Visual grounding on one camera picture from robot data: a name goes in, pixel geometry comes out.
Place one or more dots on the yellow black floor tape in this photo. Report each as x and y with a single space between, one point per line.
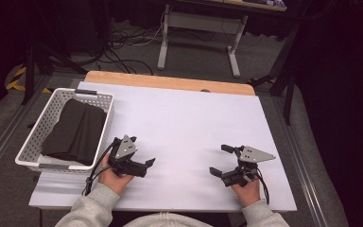
15 82

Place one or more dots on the person's grey hood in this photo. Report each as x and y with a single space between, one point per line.
167 220

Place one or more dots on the black stand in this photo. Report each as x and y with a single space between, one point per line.
31 69
288 78

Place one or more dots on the person's left hand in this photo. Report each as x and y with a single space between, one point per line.
113 182

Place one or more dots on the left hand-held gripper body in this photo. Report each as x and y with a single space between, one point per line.
126 167

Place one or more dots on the metal floor rail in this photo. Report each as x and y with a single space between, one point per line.
6 135
299 157

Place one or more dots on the person's right hand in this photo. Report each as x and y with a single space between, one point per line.
248 194

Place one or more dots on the wooden table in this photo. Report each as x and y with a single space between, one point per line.
170 81

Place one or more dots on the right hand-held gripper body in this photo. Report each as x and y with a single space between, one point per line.
249 156

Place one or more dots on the white perforated plastic basket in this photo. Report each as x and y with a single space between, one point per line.
44 126

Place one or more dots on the white table board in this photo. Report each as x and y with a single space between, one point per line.
186 126

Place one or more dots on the desk with white legs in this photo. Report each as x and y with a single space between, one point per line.
201 23

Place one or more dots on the black cloth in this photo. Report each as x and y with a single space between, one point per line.
75 132

